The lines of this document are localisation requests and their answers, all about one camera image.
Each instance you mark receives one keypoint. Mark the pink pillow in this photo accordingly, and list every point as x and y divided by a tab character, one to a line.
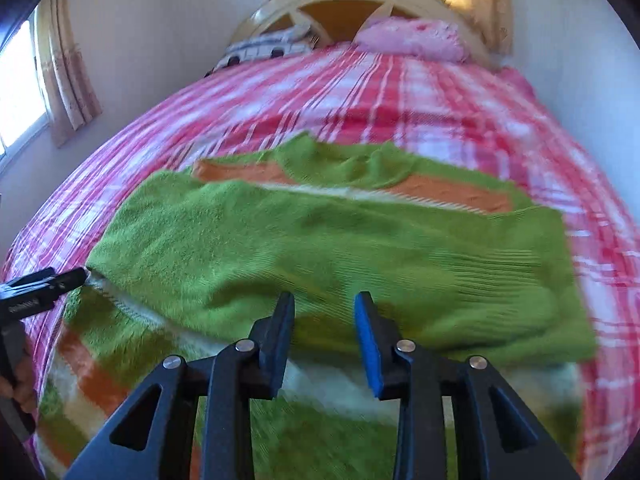
415	40

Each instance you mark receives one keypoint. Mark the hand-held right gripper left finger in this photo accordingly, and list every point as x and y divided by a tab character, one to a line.
279	345

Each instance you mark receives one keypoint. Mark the beige striped curtain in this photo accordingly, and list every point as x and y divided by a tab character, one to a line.
70	80

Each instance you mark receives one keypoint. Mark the red plaid blanket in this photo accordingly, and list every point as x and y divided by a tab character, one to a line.
380	95

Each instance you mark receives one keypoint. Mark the cream wooden headboard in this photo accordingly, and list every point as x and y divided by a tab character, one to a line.
280	5

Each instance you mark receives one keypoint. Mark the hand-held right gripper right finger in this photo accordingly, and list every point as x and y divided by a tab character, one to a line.
370	350

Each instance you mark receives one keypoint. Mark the pink bed sheet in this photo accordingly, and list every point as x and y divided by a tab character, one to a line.
517	82

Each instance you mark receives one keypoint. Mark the green knit sweater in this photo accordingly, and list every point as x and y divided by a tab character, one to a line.
300	245

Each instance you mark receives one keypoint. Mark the person's left hand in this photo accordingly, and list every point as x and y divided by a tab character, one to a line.
26	385

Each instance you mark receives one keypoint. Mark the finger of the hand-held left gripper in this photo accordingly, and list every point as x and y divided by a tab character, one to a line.
70	280
30	280

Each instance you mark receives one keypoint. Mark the window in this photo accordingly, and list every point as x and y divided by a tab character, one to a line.
17	90

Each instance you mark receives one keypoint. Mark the white patterned pillow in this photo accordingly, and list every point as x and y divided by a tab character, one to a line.
260	50

